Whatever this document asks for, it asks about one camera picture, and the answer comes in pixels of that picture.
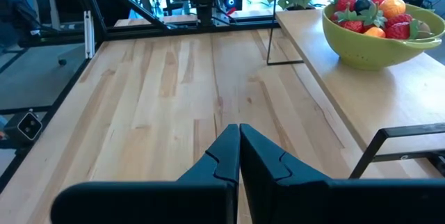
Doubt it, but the large red strawberry with leaves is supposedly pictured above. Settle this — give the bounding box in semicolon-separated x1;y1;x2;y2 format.
384;18;421;40

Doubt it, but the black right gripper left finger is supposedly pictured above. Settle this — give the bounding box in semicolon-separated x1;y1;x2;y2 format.
177;124;241;224

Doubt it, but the silver metal bracket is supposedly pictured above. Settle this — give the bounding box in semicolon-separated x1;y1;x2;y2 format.
84;10;95;60

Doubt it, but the black box with ring light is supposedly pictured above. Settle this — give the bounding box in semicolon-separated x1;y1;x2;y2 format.
222;0;243;13

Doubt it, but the green colander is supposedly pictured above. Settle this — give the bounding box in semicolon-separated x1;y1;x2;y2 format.
321;0;445;71

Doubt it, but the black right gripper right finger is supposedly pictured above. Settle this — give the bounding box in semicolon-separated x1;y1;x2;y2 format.
240;124;331;224

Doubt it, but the black table-level camera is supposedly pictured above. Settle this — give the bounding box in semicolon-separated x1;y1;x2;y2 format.
2;109;43;145

